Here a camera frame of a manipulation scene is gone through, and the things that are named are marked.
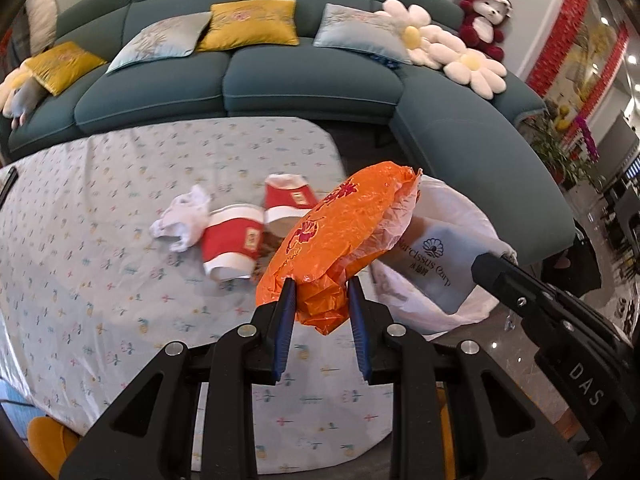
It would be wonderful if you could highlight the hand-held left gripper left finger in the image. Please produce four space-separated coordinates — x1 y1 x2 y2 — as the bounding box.
60 277 297 480

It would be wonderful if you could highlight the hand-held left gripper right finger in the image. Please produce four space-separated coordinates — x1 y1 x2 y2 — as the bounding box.
346 276 586 480

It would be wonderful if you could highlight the dark bag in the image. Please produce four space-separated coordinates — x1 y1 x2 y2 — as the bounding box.
542 232 603 286

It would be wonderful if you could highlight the red wall decoration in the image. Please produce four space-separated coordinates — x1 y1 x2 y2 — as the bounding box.
525 0 593 98

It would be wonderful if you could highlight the dark cabinet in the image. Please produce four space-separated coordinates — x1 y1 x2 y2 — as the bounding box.
600 110 640 196

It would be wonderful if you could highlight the yellow embroidered pillow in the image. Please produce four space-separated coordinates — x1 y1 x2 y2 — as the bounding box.
195 0 300 53
24 41 108 97

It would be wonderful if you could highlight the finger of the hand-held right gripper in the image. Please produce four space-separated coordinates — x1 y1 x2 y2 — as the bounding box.
471 251 601 341

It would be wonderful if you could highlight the white plush toy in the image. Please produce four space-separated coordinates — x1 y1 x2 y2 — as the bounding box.
25 0 60 56

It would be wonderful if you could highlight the light blue embroidered pillow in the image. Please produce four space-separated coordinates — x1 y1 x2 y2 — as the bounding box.
314 3 412 63
106 11 213 75

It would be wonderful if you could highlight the grey blue packet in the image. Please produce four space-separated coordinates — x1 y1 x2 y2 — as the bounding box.
395 215 493 313

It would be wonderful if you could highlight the red plush bear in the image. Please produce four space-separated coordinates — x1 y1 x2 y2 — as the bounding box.
457 0 513 61

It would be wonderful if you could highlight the floral printed tablecloth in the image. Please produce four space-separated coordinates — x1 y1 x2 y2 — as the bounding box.
0 116 401 476

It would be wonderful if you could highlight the black remote control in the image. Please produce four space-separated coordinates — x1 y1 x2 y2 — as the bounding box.
0 167 20 206

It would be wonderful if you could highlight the teal sofa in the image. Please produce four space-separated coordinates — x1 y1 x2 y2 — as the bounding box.
0 0 576 266

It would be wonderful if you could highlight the potted plant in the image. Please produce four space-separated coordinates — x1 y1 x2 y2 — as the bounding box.
527 102 601 191

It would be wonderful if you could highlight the orange plastic bag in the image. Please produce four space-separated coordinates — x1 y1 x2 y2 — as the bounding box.
255 161 423 337

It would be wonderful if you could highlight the crushed red paper cup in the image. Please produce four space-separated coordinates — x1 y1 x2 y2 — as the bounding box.
263 173 321 233

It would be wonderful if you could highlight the grey plush toy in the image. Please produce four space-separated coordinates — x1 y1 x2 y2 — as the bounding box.
7 80 43 131

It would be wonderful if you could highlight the bin with white liner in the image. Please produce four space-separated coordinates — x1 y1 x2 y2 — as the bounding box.
372 175 518 335

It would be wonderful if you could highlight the small crumpled white bag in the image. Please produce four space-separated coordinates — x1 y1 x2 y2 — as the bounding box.
149 184 211 253

